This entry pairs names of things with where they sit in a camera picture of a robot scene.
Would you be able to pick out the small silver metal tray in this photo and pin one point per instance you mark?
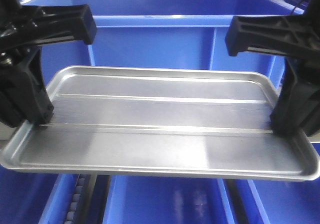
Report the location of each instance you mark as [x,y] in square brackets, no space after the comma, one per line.
[161,122]

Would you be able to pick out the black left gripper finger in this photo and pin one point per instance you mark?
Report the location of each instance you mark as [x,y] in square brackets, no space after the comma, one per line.
[40,25]
[23,92]

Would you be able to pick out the blue bin lower centre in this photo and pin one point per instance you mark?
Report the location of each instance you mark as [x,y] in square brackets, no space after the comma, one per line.
[182,34]

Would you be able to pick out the blue bin lower right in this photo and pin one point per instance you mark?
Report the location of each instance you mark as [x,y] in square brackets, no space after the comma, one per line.
[275,202]

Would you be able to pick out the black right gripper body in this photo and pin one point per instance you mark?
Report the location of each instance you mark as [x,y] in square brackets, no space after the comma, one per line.
[312,13]

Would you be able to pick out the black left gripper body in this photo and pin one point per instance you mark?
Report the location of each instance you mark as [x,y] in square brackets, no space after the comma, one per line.
[8,22]

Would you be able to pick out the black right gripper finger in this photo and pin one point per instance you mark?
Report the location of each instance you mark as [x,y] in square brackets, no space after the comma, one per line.
[285,35]
[298,104]

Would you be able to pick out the blue bin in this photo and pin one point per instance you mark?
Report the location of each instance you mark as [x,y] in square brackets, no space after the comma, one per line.
[182,34]
[275,202]
[30,198]

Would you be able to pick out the blue bin lower left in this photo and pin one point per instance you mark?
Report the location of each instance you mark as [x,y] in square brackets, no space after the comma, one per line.
[30,198]

